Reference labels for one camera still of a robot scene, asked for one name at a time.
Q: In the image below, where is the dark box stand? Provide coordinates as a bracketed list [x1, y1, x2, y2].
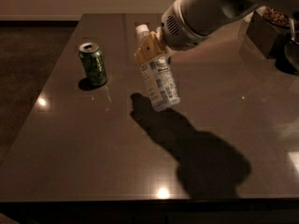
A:
[247, 12, 289, 59]

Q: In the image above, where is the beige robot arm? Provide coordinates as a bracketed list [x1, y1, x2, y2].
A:
[135, 0, 299, 64]

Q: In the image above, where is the green soda can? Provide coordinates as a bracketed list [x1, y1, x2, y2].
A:
[78, 42, 107, 87]

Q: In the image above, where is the dark cup with utensil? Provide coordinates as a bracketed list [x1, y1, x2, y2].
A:
[276, 18, 299, 76]

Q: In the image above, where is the clear plastic bottle blue label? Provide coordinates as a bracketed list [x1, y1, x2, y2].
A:
[135, 24, 180, 111]

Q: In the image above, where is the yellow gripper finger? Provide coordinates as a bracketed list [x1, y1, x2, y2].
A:
[135, 32, 169, 65]

